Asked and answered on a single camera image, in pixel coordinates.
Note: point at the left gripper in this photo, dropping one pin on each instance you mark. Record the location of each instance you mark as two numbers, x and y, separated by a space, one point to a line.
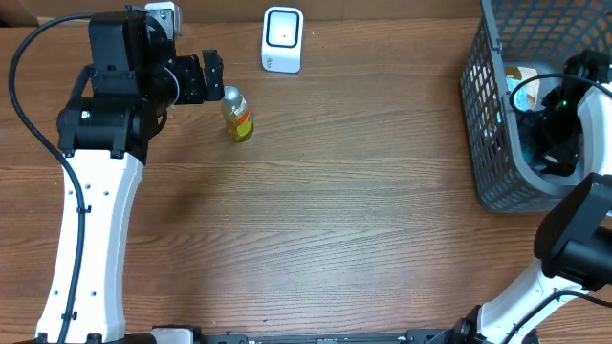
194 93

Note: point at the yellow liquid bottle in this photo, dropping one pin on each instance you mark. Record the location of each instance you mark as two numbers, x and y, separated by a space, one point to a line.
237 114

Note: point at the brown snack packet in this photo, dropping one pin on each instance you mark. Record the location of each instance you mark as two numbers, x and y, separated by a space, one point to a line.
526 98

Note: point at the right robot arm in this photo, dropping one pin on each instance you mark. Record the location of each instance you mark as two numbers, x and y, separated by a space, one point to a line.
572 130

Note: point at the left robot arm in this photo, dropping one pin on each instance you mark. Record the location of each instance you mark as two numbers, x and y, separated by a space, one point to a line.
118 104

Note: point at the white barcode scanner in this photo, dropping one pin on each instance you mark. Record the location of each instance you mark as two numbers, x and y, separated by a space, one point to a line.
281 45

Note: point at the grey plastic basket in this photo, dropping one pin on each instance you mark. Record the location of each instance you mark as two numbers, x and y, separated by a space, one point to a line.
534 34

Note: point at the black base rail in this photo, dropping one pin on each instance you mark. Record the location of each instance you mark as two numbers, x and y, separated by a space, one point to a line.
422 336

